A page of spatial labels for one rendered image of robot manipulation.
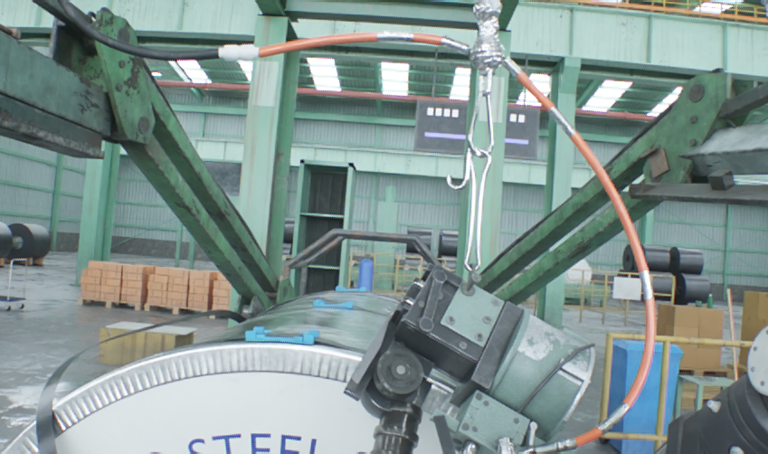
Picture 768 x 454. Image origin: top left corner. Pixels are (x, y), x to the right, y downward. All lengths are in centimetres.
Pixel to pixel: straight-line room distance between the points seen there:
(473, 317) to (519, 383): 10
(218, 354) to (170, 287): 1131
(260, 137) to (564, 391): 516
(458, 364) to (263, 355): 30
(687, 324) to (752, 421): 928
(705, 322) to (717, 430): 939
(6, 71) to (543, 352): 100
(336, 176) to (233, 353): 649
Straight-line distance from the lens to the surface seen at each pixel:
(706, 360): 1010
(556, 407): 76
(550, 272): 198
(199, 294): 1200
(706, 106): 155
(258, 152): 573
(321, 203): 735
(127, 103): 153
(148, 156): 165
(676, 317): 980
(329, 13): 600
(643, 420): 534
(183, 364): 96
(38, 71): 130
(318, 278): 733
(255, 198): 568
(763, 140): 136
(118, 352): 732
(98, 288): 1281
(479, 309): 78
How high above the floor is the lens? 151
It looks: 3 degrees up
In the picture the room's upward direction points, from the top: 5 degrees clockwise
